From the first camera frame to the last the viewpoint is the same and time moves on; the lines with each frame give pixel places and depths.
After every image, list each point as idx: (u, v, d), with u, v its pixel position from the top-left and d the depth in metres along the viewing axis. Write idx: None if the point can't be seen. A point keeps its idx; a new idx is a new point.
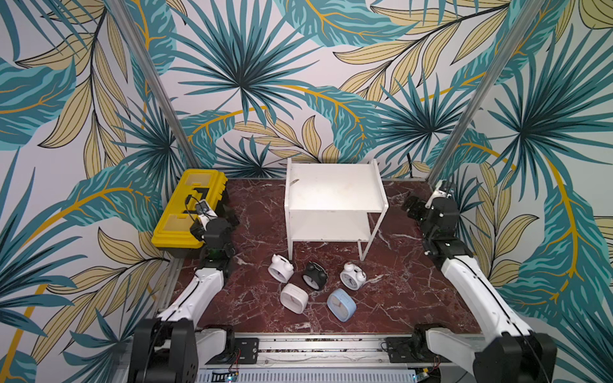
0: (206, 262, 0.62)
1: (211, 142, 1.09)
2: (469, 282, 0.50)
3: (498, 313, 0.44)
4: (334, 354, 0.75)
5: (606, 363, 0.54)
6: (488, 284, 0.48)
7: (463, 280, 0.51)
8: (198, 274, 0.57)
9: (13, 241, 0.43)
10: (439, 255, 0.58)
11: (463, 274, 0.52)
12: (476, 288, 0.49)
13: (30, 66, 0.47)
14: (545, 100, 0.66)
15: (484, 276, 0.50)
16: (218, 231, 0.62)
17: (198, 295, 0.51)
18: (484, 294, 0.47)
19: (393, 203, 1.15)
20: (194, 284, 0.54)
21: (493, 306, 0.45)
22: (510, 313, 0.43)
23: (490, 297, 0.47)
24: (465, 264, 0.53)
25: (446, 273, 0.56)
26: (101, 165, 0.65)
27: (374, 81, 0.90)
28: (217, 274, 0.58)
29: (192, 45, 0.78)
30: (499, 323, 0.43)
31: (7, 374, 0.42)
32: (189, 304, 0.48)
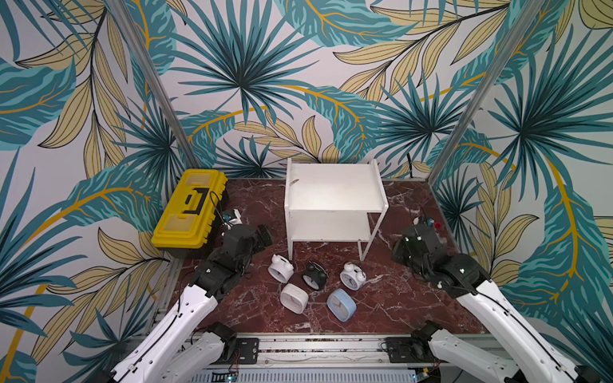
0: (203, 270, 0.51)
1: (211, 142, 1.09)
2: (504, 322, 0.43)
3: (547, 362, 0.39)
4: (334, 354, 0.75)
5: (606, 362, 0.54)
6: (520, 320, 0.43)
7: (493, 319, 0.43)
8: (181, 299, 0.47)
9: (13, 241, 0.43)
10: (456, 286, 0.46)
11: (493, 312, 0.44)
12: (512, 329, 0.42)
13: (31, 67, 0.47)
14: (545, 100, 0.66)
15: (511, 306, 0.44)
16: (239, 234, 0.54)
17: (166, 342, 0.42)
18: (527, 338, 0.41)
19: (393, 203, 1.15)
20: (172, 317, 0.45)
21: (539, 353, 0.40)
22: (552, 351, 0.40)
23: (529, 337, 0.41)
24: (488, 297, 0.45)
25: (465, 304, 0.46)
26: (101, 165, 0.65)
27: (374, 81, 0.90)
28: (202, 304, 0.47)
29: (192, 45, 0.78)
30: (553, 376, 0.38)
31: (7, 374, 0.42)
32: (150, 361, 0.40)
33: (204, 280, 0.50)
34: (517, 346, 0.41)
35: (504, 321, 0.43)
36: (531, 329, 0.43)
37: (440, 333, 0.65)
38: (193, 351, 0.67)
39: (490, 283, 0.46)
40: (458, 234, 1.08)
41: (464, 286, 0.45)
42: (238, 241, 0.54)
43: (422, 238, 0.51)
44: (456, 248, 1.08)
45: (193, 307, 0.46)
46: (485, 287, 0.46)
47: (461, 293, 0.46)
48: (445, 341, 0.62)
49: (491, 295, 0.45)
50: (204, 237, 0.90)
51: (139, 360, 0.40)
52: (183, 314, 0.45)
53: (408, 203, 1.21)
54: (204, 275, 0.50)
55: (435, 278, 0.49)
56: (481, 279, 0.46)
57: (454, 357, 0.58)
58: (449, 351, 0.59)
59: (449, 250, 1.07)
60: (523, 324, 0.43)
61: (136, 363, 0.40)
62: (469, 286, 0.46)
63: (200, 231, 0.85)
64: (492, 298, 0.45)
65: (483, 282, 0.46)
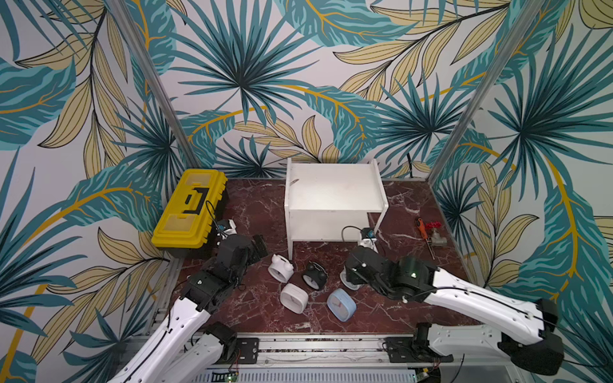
0: (195, 282, 0.50)
1: (211, 142, 1.09)
2: (469, 302, 0.44)
3: (519, 318, 0.42)
4: (334, 354, 0.75)
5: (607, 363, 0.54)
6: (478, 292, 0.45)
7: (460, 304, 0.44)
8: (172, 314, 0.46)
9: (13, 241, 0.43)
10: (417, 293, 0.46)
11: (457, 298, 0.44)
12: (478, 304, 0.44)
13: (30, 66, 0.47)
14: (545, 100, 0.66)
15: (465, 283, 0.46)
16: (235, 244, 0.53)
17: (156, 359, 0.42)
18: (493, 306, 0.43)
19: (393, 203, 1.15)
20: (162, 332, 0.44)
21: (508, 313, 0.42)
22: (514, 305, 0.43)
23: (492, 303, 0.43)
24: (446, 286, 0.46)
25: (433, 302, 0.46)
26: (101, 165, 0.65)
27: (374, 81, 0.90)
28: (192, 319, 0.46)
29: (192, 45, 0.78)
30: (528, 327, 0.41)
31: (7, 374, 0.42)
32: (139, 379, 0.40)
33: (196, 291, 0.49)
34: (491, 317, 0.43)
35: (469, 302, 0.44)
36: (490, 294, 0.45)
37: (433, 332, 0.65)
38: (190, 356, 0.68)
39: (440, 273, 0.47)
40: (458, 233, 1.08)
41: (425, 290, 0.45)
42: (233, 251, 0.52)
43: (367, 264, 0.50)
44: (456, 248, 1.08)
45: (183, 322, 0.45)
46: (439, 279, 0.47)
47: (425, 295, 0.45)
48: (440, 337, 0.62)
49: (447, 284, 0.46)
50: (204, 237, 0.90)
51: (129, 377, 0.40)
52: (172, 329, 0.44)
53: (408, 203, 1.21)
54: (195, 287, 0.49)
55: (397, 295, 0.47)
56: (432, 273, 0.47)
57: (454, 348, 0.58)
58: (447, 345, 0.59)
59: (450, 250, 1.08)
60: (481, 294, 0.45)
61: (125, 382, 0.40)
62: (425, 286, 0.46)
63: (200, 232, 0.84)
64: (450, 286, 0.46)
65: (434, 275, 0.47)
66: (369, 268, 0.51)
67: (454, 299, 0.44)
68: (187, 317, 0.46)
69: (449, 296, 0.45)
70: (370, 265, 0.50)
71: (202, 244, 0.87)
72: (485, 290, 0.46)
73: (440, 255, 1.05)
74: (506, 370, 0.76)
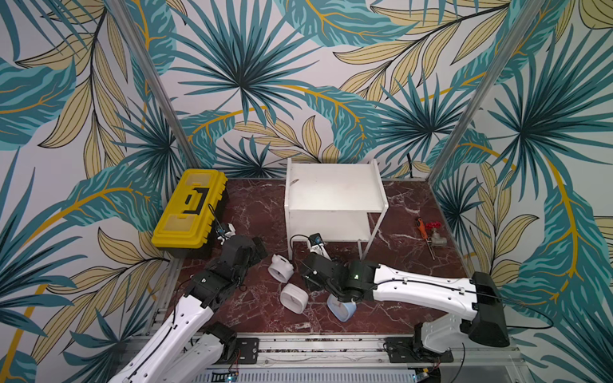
0: (199, 281, 0.51)
1: (211, 142, 1.09)
2: (408, 290, 0.46)
3: (453, 296, 0.44)
4: (334, 354, 0.75)
5: (607, 363, 0.54)
6: (415, 278, 0.48)
7: (401, 294, 0.47)
8: (176, 311, 0.47)
9: (13, 241, 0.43)
10: (363, 294, 0.50)
11: (397, 290, 0.47)
12: (417, 290, 0.46)
13: (30, 66, 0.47)
14: (545, 100, 0.66)
15: (403, 274, 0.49)
16: (239, 244, 0.55)
17: (160, 355, 0.42)
18: (430, 291, 0.45)
19: (393, 203, 1.15)
20: (167, 329, 0.45)
21: (443, 294, 0.44)
22: (449, 284, 0.45)
23: (429, 287, 0.46)
24: (385, 280, 0.49)
25: (379, 298, 0.49)
26: (101, 165, 0.65)
27: (374, 81, 0.90)
28: (196, 316, 0.47)
29: (192, 45, 0.78)
30: (463, 303, 0.42)
31: (7, 374, 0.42)
32: (144, 374, 0.40)
33: (199, 290, 0.50)
34: (431, 302, 0.45)
35: (409, 290, 0.46)
36: (428, 279, 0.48)
37: (423, 330, 0.66)
38: (191, 355, 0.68)
39: (381, 269, 0.51)
40: (458, 234, 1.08)
41: (368, 290, 0.48)
42: (236, 250, 0.54)
43: (318, 271, 0.53)
44: (456, 248, 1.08)
45: (187, 319, 0.46)
46: (379, 274, 0.50)
47: (368, 294, 0.49)
48: (429, 333, 0.62)
49: (387, 278, 0.49)
50: (204, 237, 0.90)
51: (134, 373, 0.40)
52: (177, 326, 0.45)
53: (408, 203, 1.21)
54: (199, 285, 0.50)
55: (347, 297, 0.50)
56: (373, 270, 0.51)
57: (444, 341, 0.57)
58: (437, 340, 0.58)
59: (450, 250, 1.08)
60: (419, 280, 0.47)
61: (131, 377, 0.40)
62: (367, 285, 0.49)
63: (200, 232, 0.84)
64: (389, 278, 0.49)
65: (376, 272, 0.50)
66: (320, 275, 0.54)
67: (394, 291, 0.47)
68: (191, 313, 0.47)
69: (389, 289, 0.48)
70: (321, 271, 0.52)
71: (202, 244, 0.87)
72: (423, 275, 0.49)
73: (440, 255, 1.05)
74: (507, 370, 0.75)
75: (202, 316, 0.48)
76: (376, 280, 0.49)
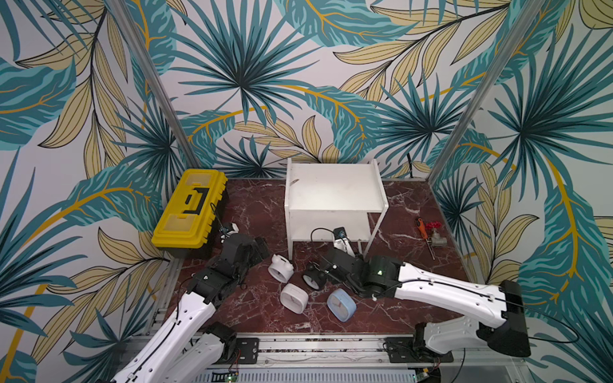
0: (200, 278, 0.52)
1: (211, 142, 1.09)
2: (433, 291, 0.45)
3: (481, 302, 0.43)
4: (334, 354, 0.75)
5: (607, 363, 0.54)
6: (442, 281, 0.46)
7: (426, 295, 0.45)
8: (179, 307, 0.48)
9: (13, 241, 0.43)
10: (386, 290, 0.48)
11: (422, 290, 0.46)
12: (443, 294, 0.45)
13: (31, 66, 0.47)
14: (545, 100, 0.66)
15: (430, 274, 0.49)
16: (239, 242, 0.56)
17: (165, 350, 0.43)
18: (457, 294, 0.44)
19: (393, 203, 1.15)
20: (171, 325, 0.45)
21: (471, 298, 0.43)
22: (477, 290, 0.44)
23: (457, 290, 0.45)
24: (410, 279, 0.47)
25: (402, 296, 0.47)
26: (101, 165, 0.65)
27: (374, 81, 0.90)
28: (200, 311, 0.48)
29: (192, 45, 0.78)
30: (492, 310, 0.42)
31: (7, 374, 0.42)
32: (149, 369, 0.41)
33: (202, 286, 0.51)
34: (457, 305, 0.44)
35: (435, 292, 0.45)
36: (454, 282, 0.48)
37: (427, 331, 0.65)
38: (192, 354, 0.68)
39: (405, 266, 0.49)
40: (458, 234, 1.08)
41: (391, 286, 0.47)
42: (237, 248, 0.56)
43: (338, 266, 0.52)
44: (456, 248, 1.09)
45: (191, 314, 0.47)
46: (403, 274, 0.48)
47: (390, 290, 0.47)
48: (435, 335, 0.61)
49: (412, 277, 0.48)
50: (204, 237, 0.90)
51: (139, 368, 0.41)
52: (181, 322, 0.46)
53: (408, 203, 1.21)
54: (201, 282, 0.51)
55: (368, 293, 0.49)
56: (397, 267, 0.49)
57: (448, 344, 0.57)
58: (442, 341, 0.58)
59: (450, 250, 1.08)
60: (446, 282, 0.46)
61: (136, 372, 0.40)
62: (390, 282, 0.48)
63: (200, 231, 0.85)
64: (414, 278, 0.47)
65: (401, 270, 0.49)
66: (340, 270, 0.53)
67: (419, 290, 0.46)
68: (195, 309, 0.47)
69: (414, 289, 0.46)
70: (341, 265, 0.51)
71: (202, 244, 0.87)
72: (449, 278, 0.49)
73: (440, 255, 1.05)
74: (506, 370, 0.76)
75: (205, 313, 0.49)
76: (400, 278, 0.48)
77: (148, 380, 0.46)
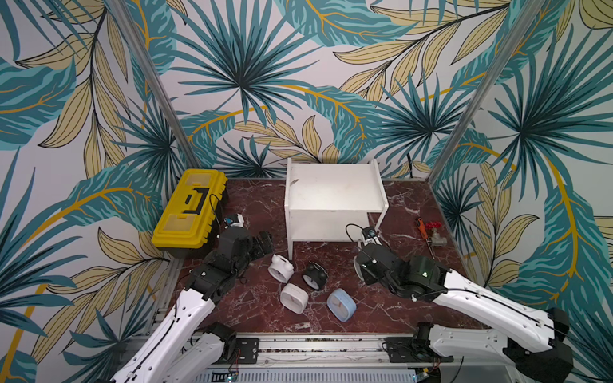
0: (199, 274, 0.51)
1: (211, 142, 1.09)
2: (480, 306, 0.44)
3: (529, 325, 0.41)
4: (334, 354, 0.75)
5: (606, 363, 0.54)
6: (489, 296, 0.45)
7: (471, 307, 0.44)
8: (177, 305, 0.47)
9: (13, 241, 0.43)
10: (429, 293, 0.46)
11: (468, 301, 0.44)
12: (489, 308, 0.43)
13: (31, 66, 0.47)
14: (545, 100, 0.66)
15: (478, 287, 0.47)
16: (235, 236, 0.54)
17: (164, 348, 0.42)
18: (504, 312, 0.43)
19: (393, 203, 1.15)
20: (169, 322, 0.45)
21: (518, 319, 0.42)
22: (525, 312, 0.43)
23: (504, 309, 0.43)
24: (457, 288, 0.45)
25: (447, 305, 0.46)
26: (101, 165, 0.65)
27: (374, 81, 0.90)
28: (199, 308, 0.47)
29: (192, 45, 0.78)
30: (539, 335, 0.40)
31: (7, 374, 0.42)
32: (149, 367, 0.40)
33: (199, 283, 0.50)
34: (501, 321, 0.42)
35: (481, 305, 0.44)
36: (501, 300, 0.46)
37: (434, 333, 0.65)
38: (192, 353, 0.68)
39: (452, 274, 0.47)
40: (458, 234, 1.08)
41: (435, 290, 0.45)
42: (233, 242, 0.54)
43: (377, 261, 0.51)
44: (456, 248, 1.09)
45: (190, 311, 0.46)
46: (449, 280, 0.46)
47: (435, 294, 0.45)
48: (442, 338, 0.62)
49: (458, 286, 0.46)
50: (204, 237, 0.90)
51: (139, 366, 0.40)
52: (179, 319, 0.45)
53: (408, 203, 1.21)
54: (199, 278, 0.50)
55: (408, 294, 0.47)
56: (443, 274, 0.47)
57: (455, 349, 0.58)
58: (448, 346, 0.59)
59: (450, 250, 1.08)
60: (493, 298, 0.44)
61: (136, 371, 0.40)
62: (436, 286, 0.45)
63: (200, 231, 0.85)
64: (461, 288, 0.45)
65: (447, 276, 0.47)
66: (379, 264, 0.51)
67: (464, 302, 0.44)
68: (195, 307, 0.47)
69: (460, 298, 0.44)
70: (381, 259, 0.50)
71: (202, 244, 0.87)
72: (497, 294, 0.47)
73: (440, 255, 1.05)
74: (506, 370, 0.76)
75: (202, 311, 0.48)
76: (444, 285, 0.46)
77: (148, 378, 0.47)
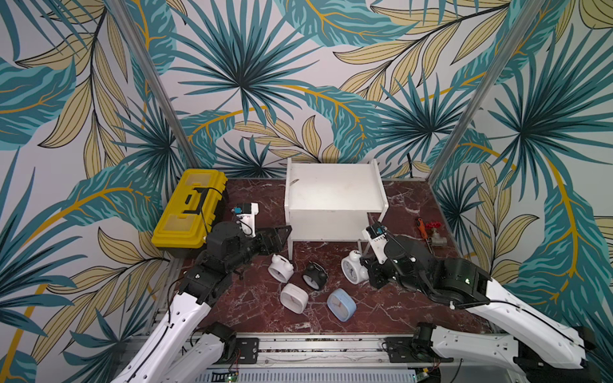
0: (192, 277, 0.49)
1: (211, 142, 1.09)
2: (520, 320, 0.41)
3: (563, 343, 0.40)
4: (334, 354, 0.75)
5: (606, 363, 0.54)
6: (528, 310, 0.42)
7: (510, 321, 0.41)
8: (172, 310, 0.45)
9: (13, 241, 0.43)
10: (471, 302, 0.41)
11: (509, 313, 0.41)
12: (529, 323, 0.41)
13: (31, 66, 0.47)
14: (545, 100, 0.66)
15: (518, 299, 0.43)
16: (223, 237, 0.49)
17: (160, 355, 0.41)
18: (541, 328, 0.40)
19: (393, 203, 1.15)
20: (163, 328, 0.44)
21: (553, 337, 0.40)
22: (559, 328, 0.41)
23: (542, 325, 0.41)
24: (500, 300, 0.42)
25: (484, 316, 0.42)
26: (101, 165, 0.65)
27: (374, 81, 0.90)
28: (193, 313, 0.46)
29: (192, 45, 0.78)
30: (573, 355, 0.39)
31: (7, 374, 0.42)
32: (144, 376, 0.40)
33: (195, 286, 0.48)
34: (535, 337, 0.40)
35: (521, 320, 0.41)
36: (538, 313, 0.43)
37: (437, 333, 0.65)
38: (191, 354, 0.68)
39: (493, 283, 0.43)
40: (458, 234, 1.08)
41: (481, 302, 0.41)
42: (221, 244, 0.49)
43: (416, 258, 0.43)
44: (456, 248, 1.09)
45: (184, 317, 0.45)
46: (490, 290, 0.42)
47: (474, 305, 0.41)
48: (445, 341, 0.62)
49: (500, 298, 0.42)
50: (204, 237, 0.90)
51: (133, 375, 0.39)
52: (174, 325, 0.44)
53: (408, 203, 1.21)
54: (194, 282, 0.49)
55: (445, 298, 0.42)
56: (484, 282, 0.43)
57: (458, 352, 0.58)
58: (452, 349, 0.59)
59: (450, 250, 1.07)
60: (531, 312, 0.42)
61: (130, 379, 0.39)
62: (480, 296, 0.41)
63: (200, 232, 0.84)
64: (503, 300, 0.42)
65: (488, 285, 0.43)
66: (417, 262, 0.44)
67: (505, 314, 0.41)
68: (189, 312, 0.45)
69: (501, 311, 0.41)
70: (420, 258, 0.43)
71: (202, 244, 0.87)
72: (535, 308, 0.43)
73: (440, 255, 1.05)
74: (506, 370, 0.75)
75: (196, 316, 0.47)
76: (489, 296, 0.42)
77: None
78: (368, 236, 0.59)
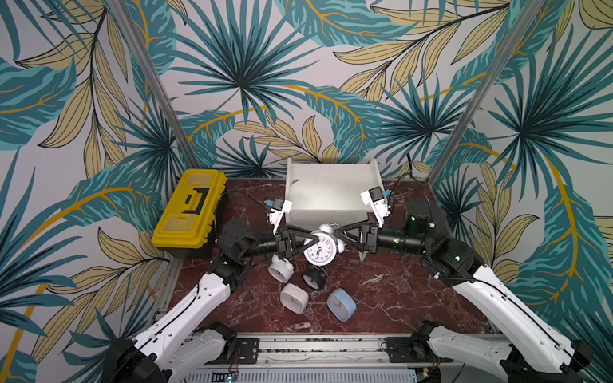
0: (219, 262, 0.56)
1: (211, 142, 1.09)
2: (503, 306, 0.42)
3: (547, 343, 0.39)
4: (334, 354, 0.75)
5: (607, 364, 0.54)
6: (516, 302, 0.42)
7: (492, 305, 0.42)
8: (199, 284, 0.51)
9: (13, 241, 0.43)
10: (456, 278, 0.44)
11: (492, 298, 0.42)
12: (512, 312, 0.41)
13: (30, 66, 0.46)
14: (545, 100, 0.66)
15: (508, 290, 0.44)
16: (232, 242, 0.50)
17: (185, 319, 0.45)
18: (526, 322, 0.40)
19: (394, 203, 1.15)
20: (191, 298, 0.48)
21: (537, 334, 0.40)
22: (549, 331, 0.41)
23: (527, 320, 0.41)
24: (486, 282, 0.43)
25: (468, 296, 0.44)
26: (101, 165, 0.65)
27: (374, 81, 0.90)
28: (219, 290, 0.51)
29: (192, 45, 0.78)
30: (553, 356, 0.38)
31: (7, 374, 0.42)
32: (168, 333, 0.43)
33: (220, 271, 0.54)
34: (517, 330, 0.40)
35: (504, 308, 0.41)
36: (528, 309, 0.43)
37: (436, 331, 0.66)
38: (196, 343, 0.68)
39: (486, 269, 0.45)
40: (459, 233, 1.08)
41: (464, 277, 0.43)
42: (231, 246, 0.51)
43: (435, 225, 0.44)
44: None
45: (211, 291, 0.50)
46: (480, 273, 0.44)
47: (459, 282, 0.44)
48: (443, 337, 0.62)
49: (488, 282, 0.43)
50: (204, 237, 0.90)
51: (159, 331, 0.43)
52: (201, 297, 0.49)
53: None
54: (220, 266, 0.55)
55: (433, 269, 0.46)
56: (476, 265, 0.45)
57: (454, 351, 0.57)
58: (448, 347, 0.59)
59: None
60: (520, 305, 0.42)
61: (157, 334, 0.42)
62: (467, 275, 0.43)
63: (200, 231, 0.85)
64: (491, 284, 0.43)
65: (479, 268, 0.44)
66: (435, 228, 0.44)
67: (488, 298, 0.42)
68: (213, 286, 0.51)
69: (484, 294, 0.42)
70: (438, 227, 0.43)
71: (202, 244, 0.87)
72: (525, 304, 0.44)
73: None
74: None
75: (218, 294, 0.51)
76: (476, 276, 0.44)
77: (168, 344, 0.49)
78: (367, 199, 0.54)
